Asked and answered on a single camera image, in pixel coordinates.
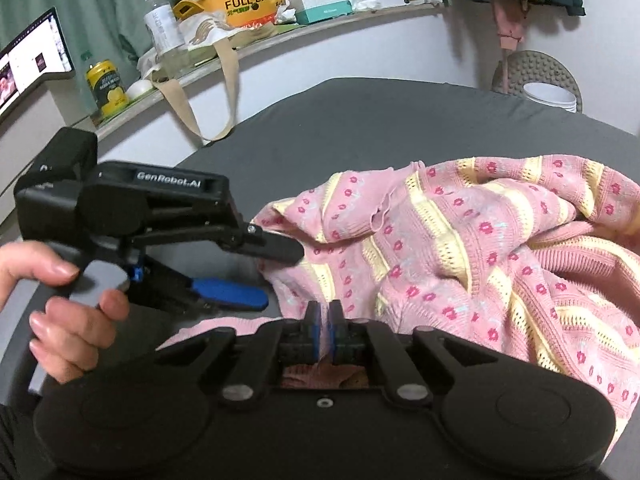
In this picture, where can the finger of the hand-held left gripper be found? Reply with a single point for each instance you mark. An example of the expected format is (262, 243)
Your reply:
(225, 292)
(275, 250)

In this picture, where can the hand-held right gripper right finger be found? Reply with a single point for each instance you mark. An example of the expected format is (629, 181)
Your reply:
(334, 340)

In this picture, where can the yellow drink can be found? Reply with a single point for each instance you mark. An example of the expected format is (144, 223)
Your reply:
(106, 90)

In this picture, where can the clear plastic water bottle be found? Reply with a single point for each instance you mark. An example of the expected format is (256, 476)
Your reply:
(162, 30)

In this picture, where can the person's left hand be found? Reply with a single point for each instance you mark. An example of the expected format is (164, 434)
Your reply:
(65, 340)

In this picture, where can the computer monitor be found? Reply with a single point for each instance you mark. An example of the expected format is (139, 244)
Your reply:
(30, 65)

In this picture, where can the beige canvas tote bag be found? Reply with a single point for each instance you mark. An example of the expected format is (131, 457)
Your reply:
(210, 32)

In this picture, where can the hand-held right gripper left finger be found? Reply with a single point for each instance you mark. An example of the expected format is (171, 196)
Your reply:
(316, 332)

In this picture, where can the pink yellow striped knit sweater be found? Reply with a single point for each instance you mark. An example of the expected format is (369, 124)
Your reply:
(450, 260)

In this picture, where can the small white bowl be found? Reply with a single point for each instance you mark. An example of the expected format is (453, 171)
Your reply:
(139, 90)

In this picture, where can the pink hanging garment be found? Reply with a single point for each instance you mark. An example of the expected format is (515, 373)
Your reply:
(510, 20)

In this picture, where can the window ledge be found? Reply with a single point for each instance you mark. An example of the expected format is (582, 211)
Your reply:
(350, 18)

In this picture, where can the stack of white bowls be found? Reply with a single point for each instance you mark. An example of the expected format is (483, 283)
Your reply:
(550, 95)

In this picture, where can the woven basket with white bucket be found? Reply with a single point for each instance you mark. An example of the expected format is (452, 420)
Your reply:
(540, 67)

